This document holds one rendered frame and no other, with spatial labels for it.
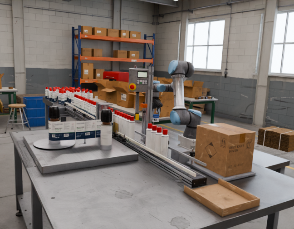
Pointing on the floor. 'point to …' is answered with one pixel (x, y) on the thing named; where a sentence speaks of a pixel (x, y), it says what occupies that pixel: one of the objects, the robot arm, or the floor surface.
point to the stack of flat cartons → (279, 138)
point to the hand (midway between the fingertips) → (155, 116)
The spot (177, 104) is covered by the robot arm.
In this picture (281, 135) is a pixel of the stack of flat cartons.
